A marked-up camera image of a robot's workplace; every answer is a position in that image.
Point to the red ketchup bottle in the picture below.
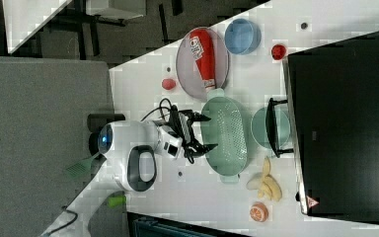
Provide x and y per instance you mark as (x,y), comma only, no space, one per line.
(202,49)

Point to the blue bowl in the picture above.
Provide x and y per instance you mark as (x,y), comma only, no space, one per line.
(242,37)

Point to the green oval strainer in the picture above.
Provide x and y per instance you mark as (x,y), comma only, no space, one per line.
(226,129)

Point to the small black pot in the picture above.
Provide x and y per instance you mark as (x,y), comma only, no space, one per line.
(96,122)

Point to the purple round plate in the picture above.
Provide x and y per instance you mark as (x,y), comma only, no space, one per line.
(187,71)

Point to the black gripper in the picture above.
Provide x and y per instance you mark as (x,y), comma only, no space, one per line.
(181,123)

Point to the dark red strawberry toy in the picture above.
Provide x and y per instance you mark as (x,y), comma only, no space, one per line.
(278,51)

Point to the green mug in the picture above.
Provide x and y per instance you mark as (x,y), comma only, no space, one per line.
(258,127)

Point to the orange slice toy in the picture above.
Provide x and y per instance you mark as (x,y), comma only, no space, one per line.
(259,212)

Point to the peeled banana toy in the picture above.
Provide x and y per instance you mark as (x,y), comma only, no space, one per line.
(265,183)

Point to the green slotted spatula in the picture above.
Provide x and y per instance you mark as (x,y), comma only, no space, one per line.
(81,167)

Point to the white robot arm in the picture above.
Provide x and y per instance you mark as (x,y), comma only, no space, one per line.
(130,148)

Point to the bright green handle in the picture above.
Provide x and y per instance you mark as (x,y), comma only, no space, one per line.
(116,201)

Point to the black toaster oven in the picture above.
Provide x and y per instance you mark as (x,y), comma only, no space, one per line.
(333,107)

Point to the large black pan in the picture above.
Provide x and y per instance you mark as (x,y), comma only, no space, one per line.
(93,143)

